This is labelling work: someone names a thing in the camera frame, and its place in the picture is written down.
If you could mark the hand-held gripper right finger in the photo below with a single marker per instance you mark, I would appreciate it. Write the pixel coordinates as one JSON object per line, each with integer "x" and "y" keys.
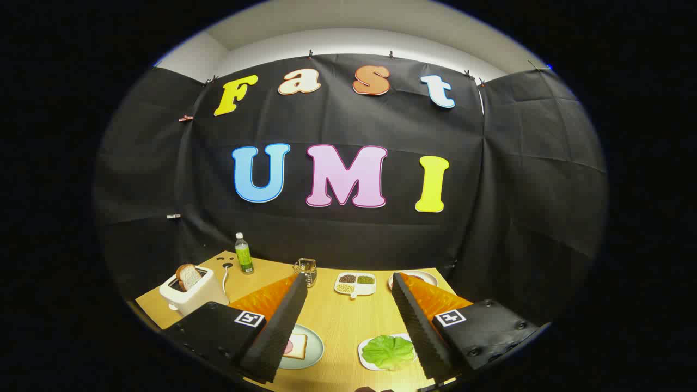
{"x": 416, "y": 326}

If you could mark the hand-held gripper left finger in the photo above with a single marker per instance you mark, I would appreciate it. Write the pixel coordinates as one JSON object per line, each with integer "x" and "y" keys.
{"x": 277, "y": 332}

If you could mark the green lettuce leaf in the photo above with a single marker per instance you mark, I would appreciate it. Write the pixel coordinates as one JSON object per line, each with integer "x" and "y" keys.
{"x": 387, "y": 351}

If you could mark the plain bread slice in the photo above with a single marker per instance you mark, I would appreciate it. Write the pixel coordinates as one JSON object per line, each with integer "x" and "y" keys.
{"x": 189, "y": 277}

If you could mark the pink ham slice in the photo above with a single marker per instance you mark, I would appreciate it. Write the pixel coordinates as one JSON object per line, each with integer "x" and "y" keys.
{"x": 288, "y": 347}

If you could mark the bread slice under ham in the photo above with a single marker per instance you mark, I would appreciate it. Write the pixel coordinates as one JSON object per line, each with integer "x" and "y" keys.
{"x": 298, "y": 346}

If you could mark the pale green round plate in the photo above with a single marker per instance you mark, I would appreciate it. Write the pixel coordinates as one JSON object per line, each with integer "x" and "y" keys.
{"x": 313, "y": 348}

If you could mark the round white plate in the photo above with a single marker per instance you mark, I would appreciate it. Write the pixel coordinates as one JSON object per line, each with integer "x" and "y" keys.
{"x": 428, "y": 279}

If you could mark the white square plate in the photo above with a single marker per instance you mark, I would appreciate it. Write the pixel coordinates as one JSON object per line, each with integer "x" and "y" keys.
{"x": 362, "y": 354}

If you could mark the white divided dish with beans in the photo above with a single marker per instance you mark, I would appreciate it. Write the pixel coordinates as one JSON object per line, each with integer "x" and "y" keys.
{"x": 355, "y": 284}

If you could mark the green label plastic bottle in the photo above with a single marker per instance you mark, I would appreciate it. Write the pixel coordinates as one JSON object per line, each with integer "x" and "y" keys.
{"x": 244, "y": 258}

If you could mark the white toaster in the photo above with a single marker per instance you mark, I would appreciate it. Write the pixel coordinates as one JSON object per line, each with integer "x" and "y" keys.
{"x": 190, "y": 299}

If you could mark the black backdrop cloth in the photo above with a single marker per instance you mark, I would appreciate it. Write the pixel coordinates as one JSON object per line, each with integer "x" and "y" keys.
{"x": 348, "y": 239}

